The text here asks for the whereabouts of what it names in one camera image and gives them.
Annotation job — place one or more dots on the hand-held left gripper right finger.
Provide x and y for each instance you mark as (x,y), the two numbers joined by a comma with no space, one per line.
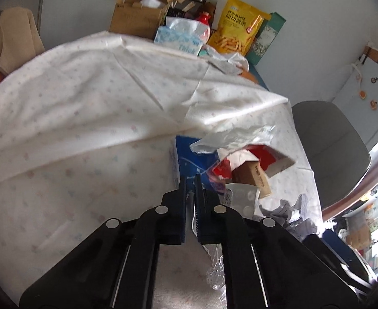
(208,222)

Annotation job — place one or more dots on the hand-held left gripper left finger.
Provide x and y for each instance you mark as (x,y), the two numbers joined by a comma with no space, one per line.
(176,219)

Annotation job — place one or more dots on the silver blister pack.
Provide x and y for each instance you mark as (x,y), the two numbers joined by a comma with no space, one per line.
(243,199)

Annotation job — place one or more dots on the clear plastic wrap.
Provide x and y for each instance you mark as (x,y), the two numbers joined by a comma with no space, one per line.
(216,270)

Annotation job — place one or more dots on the blue tissue pack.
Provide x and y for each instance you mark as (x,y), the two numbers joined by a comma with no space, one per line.
(189,164)

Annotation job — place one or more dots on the small brown box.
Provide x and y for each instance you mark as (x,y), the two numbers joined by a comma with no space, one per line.
(251,173)

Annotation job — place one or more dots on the grey tissue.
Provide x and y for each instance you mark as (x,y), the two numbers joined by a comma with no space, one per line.
(285,215)

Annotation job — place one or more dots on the red and white carton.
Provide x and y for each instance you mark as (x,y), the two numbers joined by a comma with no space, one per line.
(269,157)

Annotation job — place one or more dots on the white plastic bag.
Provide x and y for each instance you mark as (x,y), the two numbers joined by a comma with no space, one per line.
(232,57)
(234,135)

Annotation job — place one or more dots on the grey chair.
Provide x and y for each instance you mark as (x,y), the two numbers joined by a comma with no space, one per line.
(330,141)

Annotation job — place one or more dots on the white refrigerator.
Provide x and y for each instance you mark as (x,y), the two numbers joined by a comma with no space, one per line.
(362,119)

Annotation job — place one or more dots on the white floral tablecloth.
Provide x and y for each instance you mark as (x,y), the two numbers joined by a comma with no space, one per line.
(79,103)

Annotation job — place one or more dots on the grey flat packet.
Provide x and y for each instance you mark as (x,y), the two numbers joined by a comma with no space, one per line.
(224,67)

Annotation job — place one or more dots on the round brown magnet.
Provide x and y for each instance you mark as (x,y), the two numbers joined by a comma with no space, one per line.
(373,104)

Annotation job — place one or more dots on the orange slice magnet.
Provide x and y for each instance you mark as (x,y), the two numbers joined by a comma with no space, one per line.
(363,95)

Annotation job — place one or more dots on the light blue tissue box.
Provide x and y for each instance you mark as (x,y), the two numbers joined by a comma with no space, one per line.
(176,38)

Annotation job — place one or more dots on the green patterned box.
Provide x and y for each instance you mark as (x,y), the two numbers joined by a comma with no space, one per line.
(266,38)

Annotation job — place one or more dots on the yellow snack bag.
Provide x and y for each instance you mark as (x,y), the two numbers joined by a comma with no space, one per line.
(237,22)

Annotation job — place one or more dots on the red capped bottle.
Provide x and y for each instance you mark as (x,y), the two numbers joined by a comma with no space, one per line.
(203,17)

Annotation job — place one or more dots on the open cardboard box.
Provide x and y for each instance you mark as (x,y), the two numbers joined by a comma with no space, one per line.
(131,19)

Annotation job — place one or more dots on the black perforated container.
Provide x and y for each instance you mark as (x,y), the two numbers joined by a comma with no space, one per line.
(174,13)

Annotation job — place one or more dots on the brown box on refrigerator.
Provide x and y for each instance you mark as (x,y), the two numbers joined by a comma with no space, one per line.
(373,54)

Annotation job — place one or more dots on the white paper wad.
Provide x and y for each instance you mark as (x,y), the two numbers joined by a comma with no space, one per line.
(152,2)

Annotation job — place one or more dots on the beige garment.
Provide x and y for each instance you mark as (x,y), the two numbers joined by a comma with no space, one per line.
(15,38)

